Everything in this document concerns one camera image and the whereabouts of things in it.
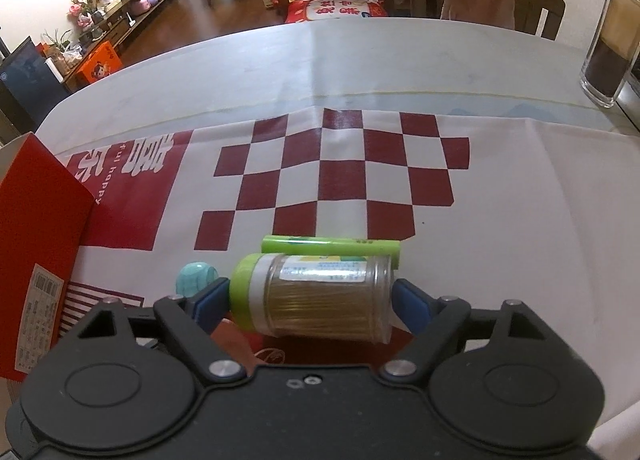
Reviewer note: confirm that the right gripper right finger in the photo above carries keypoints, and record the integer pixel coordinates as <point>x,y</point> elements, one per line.
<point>436,326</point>

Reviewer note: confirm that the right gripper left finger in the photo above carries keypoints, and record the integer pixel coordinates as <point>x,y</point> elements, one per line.
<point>185,328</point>

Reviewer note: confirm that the teal egg toy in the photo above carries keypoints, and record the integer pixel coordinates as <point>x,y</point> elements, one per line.
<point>194,277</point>

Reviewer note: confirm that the green lid toothpick jar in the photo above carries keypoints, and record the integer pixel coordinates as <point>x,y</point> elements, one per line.
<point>339,297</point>

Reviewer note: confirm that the green tube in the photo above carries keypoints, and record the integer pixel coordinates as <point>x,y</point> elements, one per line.
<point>349,247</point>

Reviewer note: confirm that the red cardboard box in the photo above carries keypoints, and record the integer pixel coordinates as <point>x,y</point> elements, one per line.
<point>44,210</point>

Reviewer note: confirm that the red white printed mat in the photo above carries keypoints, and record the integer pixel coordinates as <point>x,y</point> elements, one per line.
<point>487,209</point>

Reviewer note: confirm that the orange gift box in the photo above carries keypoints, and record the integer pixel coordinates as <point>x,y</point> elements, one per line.
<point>103,61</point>

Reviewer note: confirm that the black speaker cabinet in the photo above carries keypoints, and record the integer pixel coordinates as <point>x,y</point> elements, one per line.
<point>29,90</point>

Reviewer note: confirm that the glass jar dark contents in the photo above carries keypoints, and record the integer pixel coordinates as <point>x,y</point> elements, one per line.
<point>612,52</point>

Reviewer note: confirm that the wooden tv console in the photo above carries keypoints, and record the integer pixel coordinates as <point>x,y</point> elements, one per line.
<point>116,28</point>

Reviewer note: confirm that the red printed cushion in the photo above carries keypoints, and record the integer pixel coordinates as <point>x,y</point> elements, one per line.
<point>301,11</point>

